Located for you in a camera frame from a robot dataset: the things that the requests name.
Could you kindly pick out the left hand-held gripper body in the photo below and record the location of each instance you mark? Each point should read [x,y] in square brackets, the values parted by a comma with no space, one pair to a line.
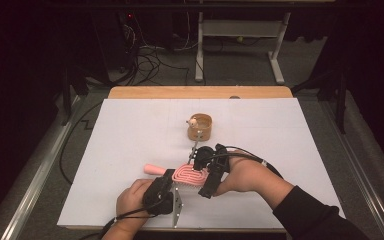
[158,198]

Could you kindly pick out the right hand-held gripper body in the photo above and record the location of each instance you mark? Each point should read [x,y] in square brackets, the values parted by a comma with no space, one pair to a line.
[215,158]

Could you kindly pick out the pink hair brush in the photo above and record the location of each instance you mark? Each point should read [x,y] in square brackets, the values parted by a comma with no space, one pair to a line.
[186,175]

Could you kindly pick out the person's left hand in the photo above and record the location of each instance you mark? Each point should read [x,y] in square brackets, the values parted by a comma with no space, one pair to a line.
[131,201]

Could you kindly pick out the person's right hand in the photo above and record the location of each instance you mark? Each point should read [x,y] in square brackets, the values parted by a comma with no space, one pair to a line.
[246,175]

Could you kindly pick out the wooden holder with small figure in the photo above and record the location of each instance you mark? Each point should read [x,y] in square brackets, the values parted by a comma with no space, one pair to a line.
[206,133]

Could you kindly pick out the white table cover sheet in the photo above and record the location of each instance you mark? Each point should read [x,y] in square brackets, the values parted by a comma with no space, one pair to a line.
[130,133]

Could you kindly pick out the small yellow-green ball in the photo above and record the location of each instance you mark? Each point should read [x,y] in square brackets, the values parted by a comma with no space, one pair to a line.
[240,39]

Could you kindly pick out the black stand leg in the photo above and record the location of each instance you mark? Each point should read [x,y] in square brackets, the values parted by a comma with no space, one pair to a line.
[67,96]
[340,100]

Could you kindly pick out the black device with red light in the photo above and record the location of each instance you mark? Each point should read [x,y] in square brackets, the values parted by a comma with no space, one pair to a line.
[113,40]

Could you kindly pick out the metal floor rail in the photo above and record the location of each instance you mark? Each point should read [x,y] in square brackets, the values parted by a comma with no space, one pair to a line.
[38,173]
[363,170]

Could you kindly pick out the white metal desk frame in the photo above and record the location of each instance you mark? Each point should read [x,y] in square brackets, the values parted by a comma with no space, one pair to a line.
[243,28]

